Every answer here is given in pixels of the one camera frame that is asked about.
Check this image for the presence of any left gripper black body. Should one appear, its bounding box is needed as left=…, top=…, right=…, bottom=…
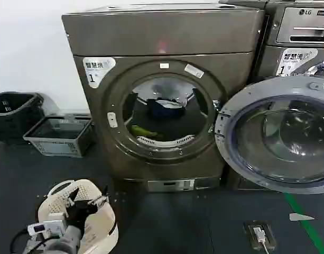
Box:
left=64, top=200, right=99, bottom=231

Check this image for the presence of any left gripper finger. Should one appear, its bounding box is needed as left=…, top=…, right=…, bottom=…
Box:
left=66, top=187, right=80, bottom=210
left=87, top=185, right=110, bottom=207

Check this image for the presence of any cream perforated laundry basket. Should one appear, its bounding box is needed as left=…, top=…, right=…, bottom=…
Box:
left=37, top=179, right=119, bottom=254

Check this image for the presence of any grey plastic laundry basket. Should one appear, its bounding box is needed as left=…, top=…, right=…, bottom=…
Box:
left=22, top=113, right=95, bottom=158

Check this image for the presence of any green garment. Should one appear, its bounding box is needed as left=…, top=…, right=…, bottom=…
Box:
left=131, top=124, right=164, bottom=139

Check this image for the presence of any black plastic laundry basket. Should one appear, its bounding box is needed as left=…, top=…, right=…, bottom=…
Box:
left=0, top=91, right=45, bottom=145

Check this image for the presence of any dark blue garment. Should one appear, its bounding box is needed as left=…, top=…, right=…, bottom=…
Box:
left=146, top=98, right=188, bottom=120

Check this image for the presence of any metal floor socket box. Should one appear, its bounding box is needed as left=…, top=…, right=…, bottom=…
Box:
left=243, top=220, right=277, bottom=251

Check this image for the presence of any grey dryer with open drum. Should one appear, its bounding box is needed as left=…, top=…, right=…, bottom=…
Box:
left=61, top=2, right=266, bottom=193

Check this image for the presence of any round glass dryer door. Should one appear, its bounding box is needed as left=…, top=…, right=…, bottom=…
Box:
left=214, top=75, right=324, bottom=189

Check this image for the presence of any white floor arrow sticker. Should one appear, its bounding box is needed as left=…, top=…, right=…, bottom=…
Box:
left=289, top=212, right=316, bottom=222

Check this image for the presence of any green floor tape strip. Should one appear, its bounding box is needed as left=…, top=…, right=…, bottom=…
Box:
left=283, top=191, right=324, bottom=254

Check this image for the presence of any grey dryer with control panel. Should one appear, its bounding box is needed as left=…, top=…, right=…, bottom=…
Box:
left=219, top=0, right=324, bottom=192

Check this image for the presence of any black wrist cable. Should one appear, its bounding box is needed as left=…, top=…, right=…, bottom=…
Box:
left=9, top=228, right=31, bottom=254

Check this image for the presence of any white plug with cable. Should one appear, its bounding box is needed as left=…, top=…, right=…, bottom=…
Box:
left=252, top=226, right=270, bottom=254

